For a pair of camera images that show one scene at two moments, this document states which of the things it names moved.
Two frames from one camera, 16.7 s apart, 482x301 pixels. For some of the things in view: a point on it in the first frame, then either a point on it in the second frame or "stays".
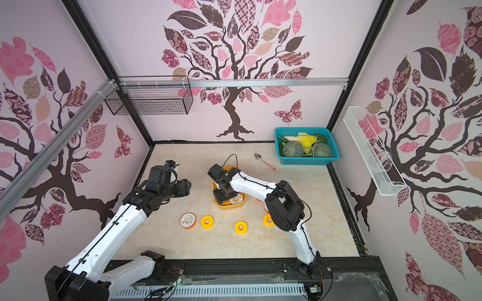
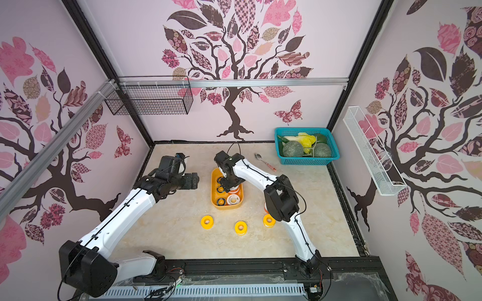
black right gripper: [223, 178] → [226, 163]
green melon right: [322, 150] stays
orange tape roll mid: [237, 199] stays
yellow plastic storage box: [228, 205] stays
